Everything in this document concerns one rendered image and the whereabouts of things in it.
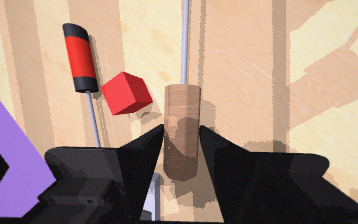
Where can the red cube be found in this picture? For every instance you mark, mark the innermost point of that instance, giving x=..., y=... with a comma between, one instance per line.
x=126, y=93

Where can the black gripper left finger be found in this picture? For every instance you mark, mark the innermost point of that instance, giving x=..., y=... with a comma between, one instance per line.
x=131, y=166

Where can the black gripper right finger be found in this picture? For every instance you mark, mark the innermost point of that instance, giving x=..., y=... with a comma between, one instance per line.
x=235, y=171

